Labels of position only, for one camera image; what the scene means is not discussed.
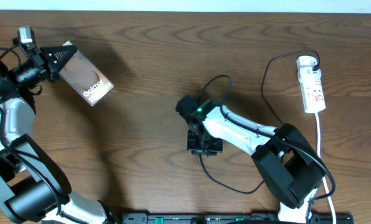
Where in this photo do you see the black charger cable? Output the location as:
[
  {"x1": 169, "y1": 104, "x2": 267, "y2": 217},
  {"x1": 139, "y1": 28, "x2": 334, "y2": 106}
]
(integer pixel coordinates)
[{"x1": 197, "y1": 49, "x2": 321, "y2": 195}]

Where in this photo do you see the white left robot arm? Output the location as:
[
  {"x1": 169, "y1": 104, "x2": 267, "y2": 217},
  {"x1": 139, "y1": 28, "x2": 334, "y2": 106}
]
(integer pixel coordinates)
[{"x1": 0, "y1": 42, "x2": 121, "y2": 223}]

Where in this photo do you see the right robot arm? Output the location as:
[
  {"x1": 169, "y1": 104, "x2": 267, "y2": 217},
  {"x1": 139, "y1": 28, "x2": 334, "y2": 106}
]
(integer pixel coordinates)
[{"x1": 176, "y1": 95, "x2": 327, "y2": 223}]

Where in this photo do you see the white USB charger adapter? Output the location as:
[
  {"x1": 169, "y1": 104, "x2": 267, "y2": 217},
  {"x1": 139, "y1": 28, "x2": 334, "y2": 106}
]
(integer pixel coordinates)
[{"x1": 296, "y1": 55, "x2": 321, "y2": 75}]

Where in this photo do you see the white power strip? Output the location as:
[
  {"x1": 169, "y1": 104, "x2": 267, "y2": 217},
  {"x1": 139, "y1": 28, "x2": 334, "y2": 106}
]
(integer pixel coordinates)
[{"x1": 298, "y1": 66, "x2": 326, "y2": 114}]

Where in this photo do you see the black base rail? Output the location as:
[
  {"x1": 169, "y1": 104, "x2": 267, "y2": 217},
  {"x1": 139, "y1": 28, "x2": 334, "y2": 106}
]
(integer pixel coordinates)
[{"x1": 121, "y1": 211, "x2": 354, "y2": 224}]

